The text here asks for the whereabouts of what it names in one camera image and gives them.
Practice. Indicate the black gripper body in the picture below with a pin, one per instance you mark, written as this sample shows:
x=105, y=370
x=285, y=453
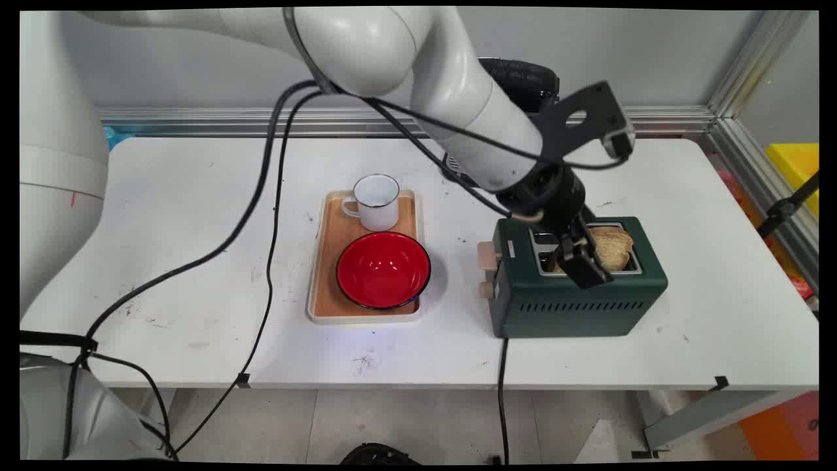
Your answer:
x=548, y=193

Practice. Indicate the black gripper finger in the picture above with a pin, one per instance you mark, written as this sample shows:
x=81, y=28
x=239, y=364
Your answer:
x=592, y=261
x=567, y=252

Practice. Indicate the toasted bread slice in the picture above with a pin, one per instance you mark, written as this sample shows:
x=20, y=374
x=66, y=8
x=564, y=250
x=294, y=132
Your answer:
x=614, y=248

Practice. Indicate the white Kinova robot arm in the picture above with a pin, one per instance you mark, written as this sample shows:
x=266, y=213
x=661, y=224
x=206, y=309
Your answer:
x=405, y=59

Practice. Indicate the dark green toaster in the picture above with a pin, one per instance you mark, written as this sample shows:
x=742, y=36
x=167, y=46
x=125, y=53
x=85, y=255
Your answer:
x=575, y=294

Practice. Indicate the white enamel mug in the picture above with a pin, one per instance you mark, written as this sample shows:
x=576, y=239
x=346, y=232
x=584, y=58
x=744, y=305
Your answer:
x=374, y=201

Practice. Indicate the red bowl with black rim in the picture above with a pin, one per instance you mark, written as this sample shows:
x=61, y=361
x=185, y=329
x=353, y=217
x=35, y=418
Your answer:
x=383, y=269

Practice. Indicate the grey table leg brace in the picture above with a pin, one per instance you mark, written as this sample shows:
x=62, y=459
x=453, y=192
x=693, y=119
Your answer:
x=706, y=416

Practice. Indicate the black tripod leg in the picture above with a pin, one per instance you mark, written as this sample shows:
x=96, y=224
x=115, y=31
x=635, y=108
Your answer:
x=787, y=207

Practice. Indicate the wooden tray with white rim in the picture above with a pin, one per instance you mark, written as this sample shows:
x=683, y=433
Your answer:
x=340, y=261

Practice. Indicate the yellow plastic bin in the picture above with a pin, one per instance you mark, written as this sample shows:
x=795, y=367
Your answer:
x=796, y=171

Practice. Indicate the black object on floor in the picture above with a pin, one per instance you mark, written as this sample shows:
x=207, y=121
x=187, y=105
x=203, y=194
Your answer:
x=379, y=454

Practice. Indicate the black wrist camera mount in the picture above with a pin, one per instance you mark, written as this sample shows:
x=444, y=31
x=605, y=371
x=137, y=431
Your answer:
x=575, y=118

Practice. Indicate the aluminium frame rail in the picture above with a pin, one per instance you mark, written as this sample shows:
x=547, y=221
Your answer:
x=366, y=122

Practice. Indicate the aluminium frame post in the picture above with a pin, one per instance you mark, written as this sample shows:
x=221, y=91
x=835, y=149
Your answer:
x=758, y=131

